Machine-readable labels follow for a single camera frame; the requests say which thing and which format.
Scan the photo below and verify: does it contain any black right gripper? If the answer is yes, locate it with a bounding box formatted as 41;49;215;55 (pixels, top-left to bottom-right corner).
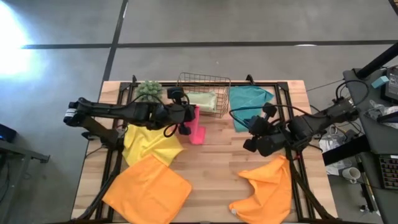
243;133;289;158

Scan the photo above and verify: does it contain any pink microfiber towel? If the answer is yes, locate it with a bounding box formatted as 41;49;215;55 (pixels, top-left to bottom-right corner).
185;105;206;146

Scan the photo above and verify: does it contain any light green microfiber towel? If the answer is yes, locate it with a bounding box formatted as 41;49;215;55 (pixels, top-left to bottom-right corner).
185;90;218;113

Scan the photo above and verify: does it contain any yellow microfiber towel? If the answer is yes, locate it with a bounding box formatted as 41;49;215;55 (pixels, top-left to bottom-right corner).
122;124;185;167

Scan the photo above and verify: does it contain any teal microfiber towel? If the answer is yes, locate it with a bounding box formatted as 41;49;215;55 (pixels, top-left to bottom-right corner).
228;85;275;133

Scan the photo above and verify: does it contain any orange microfiber towel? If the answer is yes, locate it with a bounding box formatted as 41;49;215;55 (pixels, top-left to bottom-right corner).
228;154;293;224
101;154;193;224

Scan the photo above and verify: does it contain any potted green succulent plant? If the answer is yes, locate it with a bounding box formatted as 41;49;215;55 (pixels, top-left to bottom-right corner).
135;80;165;103

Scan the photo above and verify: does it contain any white bag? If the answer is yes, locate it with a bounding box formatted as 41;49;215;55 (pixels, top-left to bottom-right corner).
318;124;352;177

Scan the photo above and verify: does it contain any black crossbar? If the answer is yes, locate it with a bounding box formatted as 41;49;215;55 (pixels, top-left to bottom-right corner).
322;135;371;166

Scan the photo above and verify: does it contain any white mug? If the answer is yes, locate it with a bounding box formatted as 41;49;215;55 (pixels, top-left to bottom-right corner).
341;167;361;184

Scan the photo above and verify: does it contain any grey side desk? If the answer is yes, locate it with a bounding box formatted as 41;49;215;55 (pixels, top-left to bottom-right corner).
341;67;398;224

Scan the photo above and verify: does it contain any clear plastic bag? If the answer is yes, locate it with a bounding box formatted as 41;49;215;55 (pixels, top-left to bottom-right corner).
363;99;398;130

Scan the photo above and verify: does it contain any black keyboard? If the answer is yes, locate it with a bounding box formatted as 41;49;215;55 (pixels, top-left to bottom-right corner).
377;154;398;190

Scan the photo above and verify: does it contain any light blue block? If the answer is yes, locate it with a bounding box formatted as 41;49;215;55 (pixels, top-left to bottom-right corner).
371;75;390;90

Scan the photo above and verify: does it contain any black desk device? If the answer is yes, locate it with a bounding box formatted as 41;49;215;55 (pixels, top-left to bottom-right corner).
381;65;398;105

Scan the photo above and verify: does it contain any black pole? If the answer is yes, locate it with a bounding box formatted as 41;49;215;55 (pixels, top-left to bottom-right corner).
356;42;398;80

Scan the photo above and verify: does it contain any grey metal bench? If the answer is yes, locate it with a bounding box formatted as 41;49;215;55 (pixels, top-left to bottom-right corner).
0;139;50;224

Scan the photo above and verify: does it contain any black box with blue light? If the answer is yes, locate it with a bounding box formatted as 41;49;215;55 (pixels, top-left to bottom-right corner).
0;123;18;144

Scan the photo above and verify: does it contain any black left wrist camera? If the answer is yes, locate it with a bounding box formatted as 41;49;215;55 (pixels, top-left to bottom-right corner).
183;105;197;124

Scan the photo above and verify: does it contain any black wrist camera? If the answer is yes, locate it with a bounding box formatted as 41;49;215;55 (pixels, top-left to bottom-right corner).
183;105;197;124
248;115;266;135

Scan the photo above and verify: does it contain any black left camera cable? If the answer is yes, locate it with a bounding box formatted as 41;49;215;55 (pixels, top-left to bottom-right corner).
162;122;181;139

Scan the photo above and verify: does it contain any black camera cable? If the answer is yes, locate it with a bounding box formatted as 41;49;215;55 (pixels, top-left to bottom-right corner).
162;122;181;139
229;105;312;133

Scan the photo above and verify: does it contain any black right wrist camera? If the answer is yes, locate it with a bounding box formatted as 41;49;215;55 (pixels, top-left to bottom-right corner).
248;115;266;135

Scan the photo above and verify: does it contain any black right camera cable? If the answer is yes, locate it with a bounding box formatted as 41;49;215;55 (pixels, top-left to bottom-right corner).
229;105;312;133

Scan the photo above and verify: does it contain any wire mesh basket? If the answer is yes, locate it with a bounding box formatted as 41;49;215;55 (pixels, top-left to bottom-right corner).
172;72;232;119

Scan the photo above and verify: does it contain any black metal table frame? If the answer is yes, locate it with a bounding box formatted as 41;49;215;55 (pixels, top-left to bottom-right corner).
73;74;340;224

